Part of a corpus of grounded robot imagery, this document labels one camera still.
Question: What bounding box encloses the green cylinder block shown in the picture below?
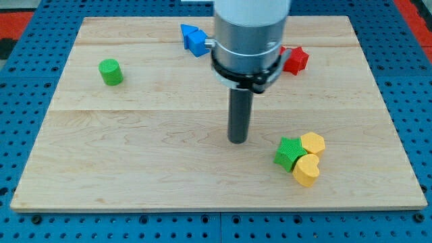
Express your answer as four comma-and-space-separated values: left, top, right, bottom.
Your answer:
98, 59, 124, 86

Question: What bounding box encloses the blue triangle block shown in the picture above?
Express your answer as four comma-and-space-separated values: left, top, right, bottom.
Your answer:
180, 24, 199, 49

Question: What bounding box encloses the wooden board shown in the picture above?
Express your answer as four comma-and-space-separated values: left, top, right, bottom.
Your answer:
10, 16, 427, 213

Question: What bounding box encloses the yellow heart block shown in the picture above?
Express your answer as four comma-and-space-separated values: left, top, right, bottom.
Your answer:
292, 154, 320, 187

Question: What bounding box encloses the yellow hexagon block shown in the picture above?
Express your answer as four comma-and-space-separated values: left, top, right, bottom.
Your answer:
300, 132, 325, 157

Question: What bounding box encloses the red block behind arm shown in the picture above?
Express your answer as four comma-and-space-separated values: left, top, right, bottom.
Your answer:
279, 46, 287, 55

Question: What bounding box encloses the black cylindrical pointer tool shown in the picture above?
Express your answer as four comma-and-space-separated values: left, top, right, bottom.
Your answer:
227, 89, 253, 144

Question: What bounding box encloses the red star block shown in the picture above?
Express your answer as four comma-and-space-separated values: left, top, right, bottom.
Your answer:
283, 47, 309, 76

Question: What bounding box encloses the green star block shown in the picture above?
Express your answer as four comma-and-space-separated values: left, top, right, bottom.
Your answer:
273, 137, 307, 172

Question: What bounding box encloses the blue cube block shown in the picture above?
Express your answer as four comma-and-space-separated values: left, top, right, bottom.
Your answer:
187, 30, 210, 57

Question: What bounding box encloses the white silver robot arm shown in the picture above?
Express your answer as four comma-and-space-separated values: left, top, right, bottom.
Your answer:
209, 0, 292, 94

